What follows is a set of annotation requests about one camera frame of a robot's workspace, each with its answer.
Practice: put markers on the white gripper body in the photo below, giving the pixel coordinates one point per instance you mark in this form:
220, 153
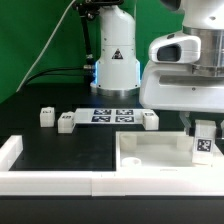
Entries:
174, 87

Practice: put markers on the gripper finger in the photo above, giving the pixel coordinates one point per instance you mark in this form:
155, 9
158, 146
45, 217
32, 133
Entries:
220, 129
188, 126

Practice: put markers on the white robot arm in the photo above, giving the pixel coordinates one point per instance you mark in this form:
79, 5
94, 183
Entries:
200, 44

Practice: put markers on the white sheet with tags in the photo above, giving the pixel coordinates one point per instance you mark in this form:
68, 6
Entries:
113, 116

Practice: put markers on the white U-shaped fence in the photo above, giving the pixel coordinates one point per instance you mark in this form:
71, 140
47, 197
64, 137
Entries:
99, 183

